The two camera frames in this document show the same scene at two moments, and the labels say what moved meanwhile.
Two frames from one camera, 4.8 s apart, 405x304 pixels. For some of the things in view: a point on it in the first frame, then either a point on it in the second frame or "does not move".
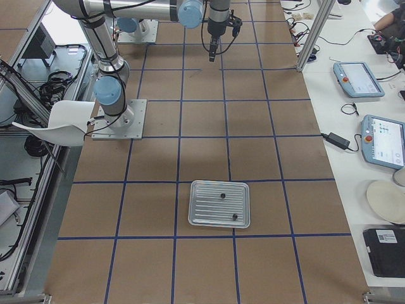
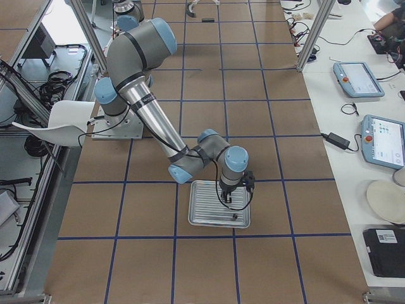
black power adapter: [336, 140] does not move
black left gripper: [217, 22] → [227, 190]
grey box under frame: [42, 45] does not move
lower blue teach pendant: [383, 140] does not move
